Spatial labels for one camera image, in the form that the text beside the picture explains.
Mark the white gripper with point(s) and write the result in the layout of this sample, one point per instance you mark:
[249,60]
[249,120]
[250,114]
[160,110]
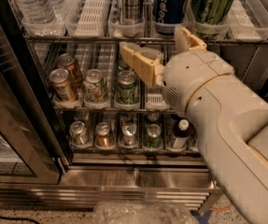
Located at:
[191,75]

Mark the silver blue redbull can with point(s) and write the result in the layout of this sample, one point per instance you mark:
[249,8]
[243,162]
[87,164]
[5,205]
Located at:
[131,11]

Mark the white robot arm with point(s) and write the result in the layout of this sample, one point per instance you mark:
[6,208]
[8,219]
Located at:
[231,120]

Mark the blue pepsi can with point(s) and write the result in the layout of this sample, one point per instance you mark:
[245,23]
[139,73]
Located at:
[167,14]

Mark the green can rear middle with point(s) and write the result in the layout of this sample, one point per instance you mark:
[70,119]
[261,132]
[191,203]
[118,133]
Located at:
[122,66]

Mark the tall green can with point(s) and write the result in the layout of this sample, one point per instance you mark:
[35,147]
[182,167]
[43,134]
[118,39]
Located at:
[210,15]

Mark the green can front middle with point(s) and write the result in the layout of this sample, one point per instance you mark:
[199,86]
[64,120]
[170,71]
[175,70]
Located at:
[126,91]

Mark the white green patterned can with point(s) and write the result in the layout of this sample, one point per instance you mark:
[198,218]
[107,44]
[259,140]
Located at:
[95,86]

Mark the small green can bottom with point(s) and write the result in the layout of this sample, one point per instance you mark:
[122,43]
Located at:
[153,136]

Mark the small gold can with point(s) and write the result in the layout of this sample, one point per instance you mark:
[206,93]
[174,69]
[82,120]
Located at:
[103,135]

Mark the gold can rear left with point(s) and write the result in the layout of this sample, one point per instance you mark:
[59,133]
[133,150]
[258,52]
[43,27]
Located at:
[70,63]

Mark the gold can front left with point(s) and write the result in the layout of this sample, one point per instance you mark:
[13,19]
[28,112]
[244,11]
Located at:
[63,85]

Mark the stainless steel display fridge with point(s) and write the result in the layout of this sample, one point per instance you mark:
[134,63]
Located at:
[91,174]

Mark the small green silver can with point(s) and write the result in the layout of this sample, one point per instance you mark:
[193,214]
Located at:
[79,133]

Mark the left glass fridge door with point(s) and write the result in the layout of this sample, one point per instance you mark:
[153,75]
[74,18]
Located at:
[27,150]

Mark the brown bottle white cap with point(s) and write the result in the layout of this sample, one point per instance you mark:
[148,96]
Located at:
[180,134]

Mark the clear water bottle front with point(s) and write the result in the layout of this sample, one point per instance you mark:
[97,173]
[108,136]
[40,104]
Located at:
[36,11]

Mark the clear plastic bag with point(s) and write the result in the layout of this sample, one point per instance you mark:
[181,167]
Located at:
[141,213]

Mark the blue tape on floor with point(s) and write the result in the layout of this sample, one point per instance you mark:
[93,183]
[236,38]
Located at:
[202,218]

